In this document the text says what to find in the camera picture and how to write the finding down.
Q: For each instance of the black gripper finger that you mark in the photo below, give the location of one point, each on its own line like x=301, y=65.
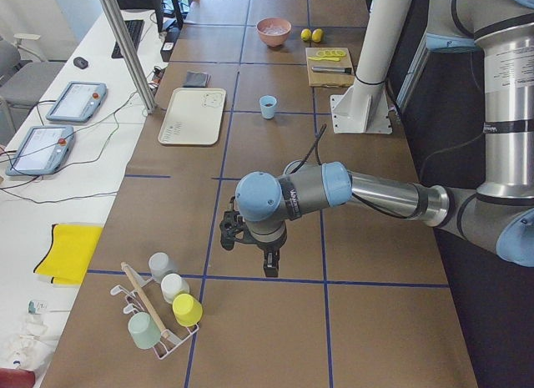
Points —
x=271, y=263

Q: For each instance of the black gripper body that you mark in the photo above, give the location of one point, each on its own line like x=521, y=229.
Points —
x=270, y=247

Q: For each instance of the clear ice cubes pile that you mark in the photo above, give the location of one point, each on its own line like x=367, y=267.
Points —
x=273, y=29

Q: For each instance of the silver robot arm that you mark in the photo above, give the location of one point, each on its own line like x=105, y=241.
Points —
x=497, y=216

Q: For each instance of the yellow cup on rack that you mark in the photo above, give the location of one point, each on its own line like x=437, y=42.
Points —
x=187, y=310

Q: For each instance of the white cup on rack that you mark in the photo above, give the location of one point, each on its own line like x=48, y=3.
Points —
x=173, y=285

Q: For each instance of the grey cup on rack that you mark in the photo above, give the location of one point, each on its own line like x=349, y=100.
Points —
x=160, y=265

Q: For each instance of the green cup on rack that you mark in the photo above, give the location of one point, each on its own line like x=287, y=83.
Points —
x=143, y=330

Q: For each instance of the light blue plastic cup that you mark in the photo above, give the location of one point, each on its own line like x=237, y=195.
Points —
x=268, y=113

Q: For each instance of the cream bear tray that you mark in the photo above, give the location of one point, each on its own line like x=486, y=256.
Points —
x=193, y=117

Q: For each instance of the grey folded cloth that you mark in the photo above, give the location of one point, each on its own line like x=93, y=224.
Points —
x=196, y=80

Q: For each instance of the wooden cutting board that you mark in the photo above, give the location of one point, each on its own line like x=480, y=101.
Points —
x=329, y=79

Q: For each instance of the yellow folded cloth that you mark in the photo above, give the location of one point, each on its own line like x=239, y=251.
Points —
x=71, y=250

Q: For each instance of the yellow plastic knife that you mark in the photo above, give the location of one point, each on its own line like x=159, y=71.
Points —
x=318, y=59

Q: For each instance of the yellow lemon upper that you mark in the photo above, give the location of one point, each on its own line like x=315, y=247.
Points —
x=306, y=35

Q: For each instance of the yellow lemon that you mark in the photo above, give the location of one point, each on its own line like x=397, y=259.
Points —
x=317, y=35
x=306, y=35

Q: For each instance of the pink bowl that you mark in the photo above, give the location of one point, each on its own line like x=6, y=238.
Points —
x=274, y=41

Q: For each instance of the yellow lemon lower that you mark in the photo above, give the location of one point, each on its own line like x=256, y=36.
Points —
x=317, y=35

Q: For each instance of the black power box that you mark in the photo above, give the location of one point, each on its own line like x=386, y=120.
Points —
x=170, y=40

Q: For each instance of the teach pendant far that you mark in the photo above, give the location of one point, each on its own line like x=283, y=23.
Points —
x=78, y=102

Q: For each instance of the teach pendant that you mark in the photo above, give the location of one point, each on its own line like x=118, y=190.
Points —
x=78, y=102
x=43, y=150

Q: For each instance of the teach pendant near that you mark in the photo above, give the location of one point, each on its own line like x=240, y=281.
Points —
x=43, y=150

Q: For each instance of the white crumpled gloves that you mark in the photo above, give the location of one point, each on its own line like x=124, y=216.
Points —
x=32, y=347

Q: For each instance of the black computer mouse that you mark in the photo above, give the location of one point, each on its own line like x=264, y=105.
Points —
x=80, y=62

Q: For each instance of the red bottle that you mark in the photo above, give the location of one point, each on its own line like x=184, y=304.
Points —
x=16, y=378

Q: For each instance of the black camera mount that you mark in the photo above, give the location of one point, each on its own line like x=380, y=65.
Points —
x=233, y=229

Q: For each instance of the white wire cup rack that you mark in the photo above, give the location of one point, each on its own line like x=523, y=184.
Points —
x=138, y=298

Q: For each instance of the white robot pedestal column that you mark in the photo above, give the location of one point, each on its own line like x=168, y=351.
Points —
x=363, y=108

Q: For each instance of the aluminium frame post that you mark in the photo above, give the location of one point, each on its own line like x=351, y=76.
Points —
x=115, y=20

